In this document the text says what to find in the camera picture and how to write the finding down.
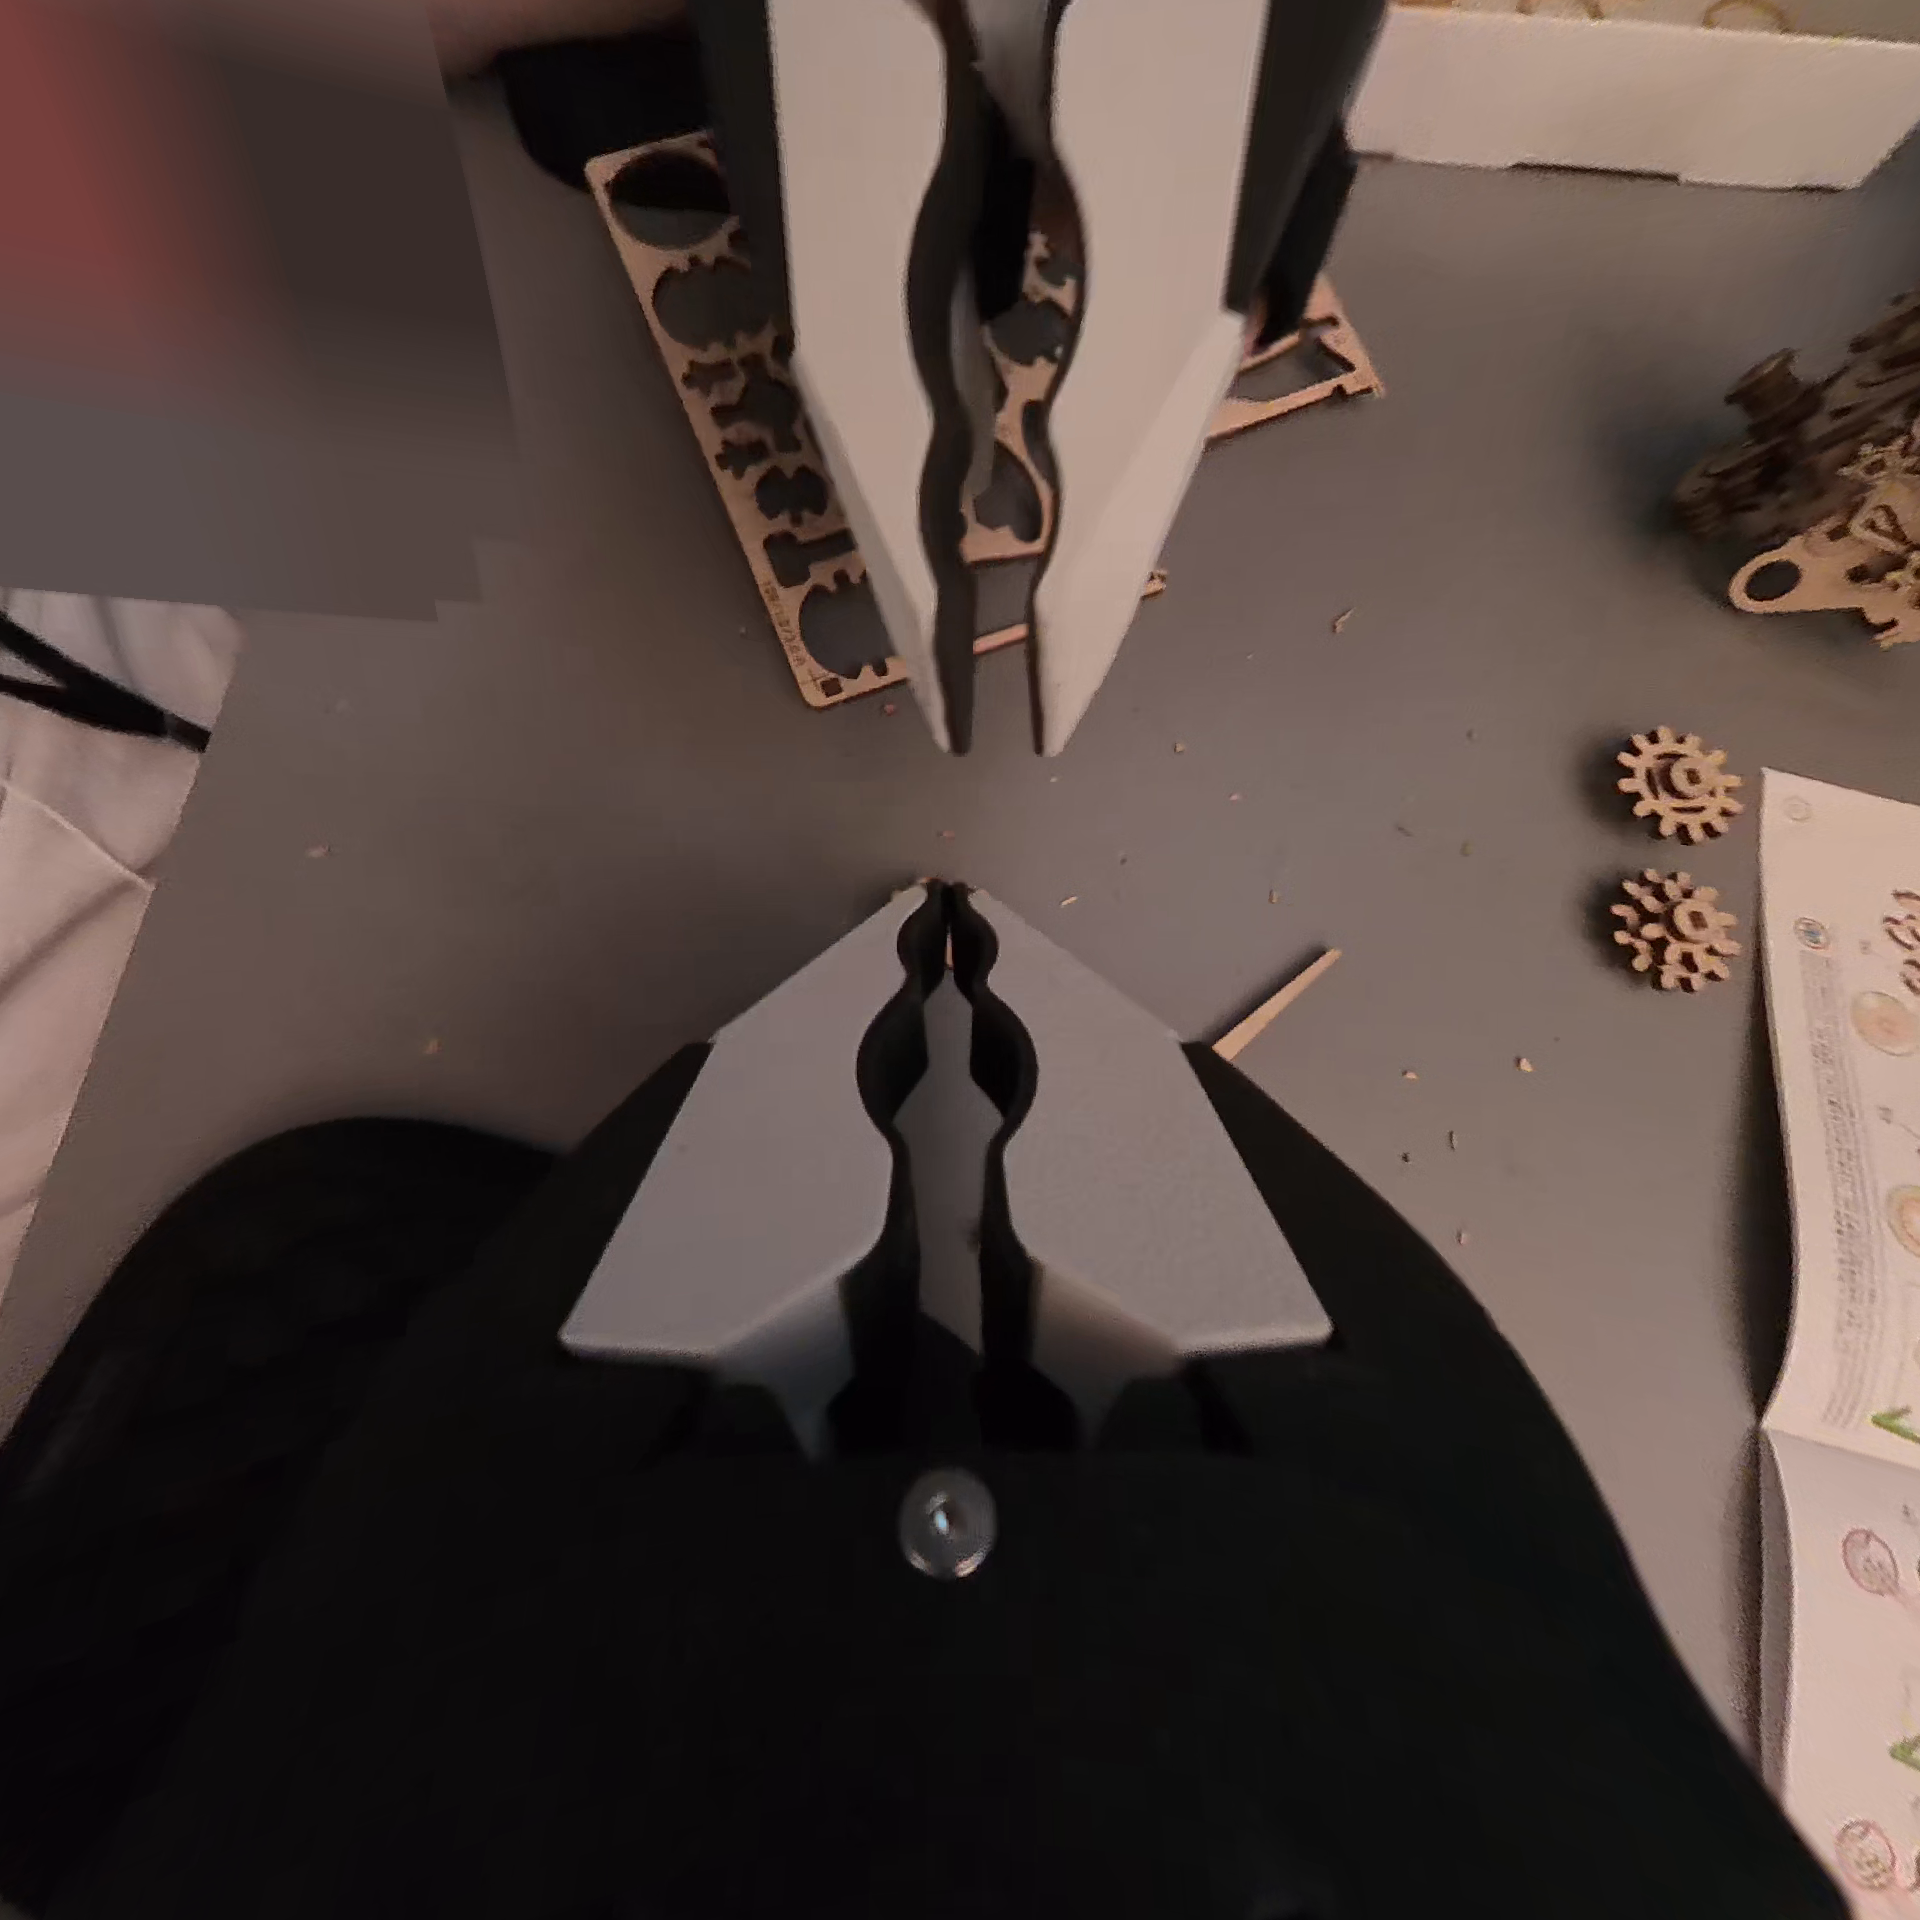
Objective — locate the small wooden gear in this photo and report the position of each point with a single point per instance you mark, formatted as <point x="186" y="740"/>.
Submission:
<point x="1681" y="826"/>
<point x="1658" y="962"/>

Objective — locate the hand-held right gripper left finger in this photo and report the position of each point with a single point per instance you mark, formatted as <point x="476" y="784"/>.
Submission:
<point x="722" y="1200"/>

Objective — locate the white cardboard tray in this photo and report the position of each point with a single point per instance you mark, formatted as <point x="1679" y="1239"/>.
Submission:
<point x="1575" y="120"/>

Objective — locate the printed instruction booklet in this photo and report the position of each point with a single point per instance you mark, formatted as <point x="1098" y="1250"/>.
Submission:
<point x="1845" y="1200"/>

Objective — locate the laser-cut plywood sheet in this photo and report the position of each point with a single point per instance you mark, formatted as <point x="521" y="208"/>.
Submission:
<point x="790" y="621"/>

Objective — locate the partly built wooden model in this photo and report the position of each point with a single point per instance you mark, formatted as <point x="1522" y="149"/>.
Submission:
<point x="1814" y="511"/>

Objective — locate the black padded wrist rest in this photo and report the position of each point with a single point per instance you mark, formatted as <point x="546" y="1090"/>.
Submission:
<point x="182" y="1349"/>

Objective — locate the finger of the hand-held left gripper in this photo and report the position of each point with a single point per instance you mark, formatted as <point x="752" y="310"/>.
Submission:
<point x="1157" y="300"/>
<point x="855" y="300"/>

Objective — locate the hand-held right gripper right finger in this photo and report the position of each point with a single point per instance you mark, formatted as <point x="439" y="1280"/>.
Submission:
<point x="1171" y="1200"/>

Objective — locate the flat wooden stick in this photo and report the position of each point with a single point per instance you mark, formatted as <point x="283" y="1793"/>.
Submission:
<point x="1276" y="1004"/>

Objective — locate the person's left forearm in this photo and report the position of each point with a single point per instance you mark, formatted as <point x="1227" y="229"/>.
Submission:
<point x="555" y="24"/>

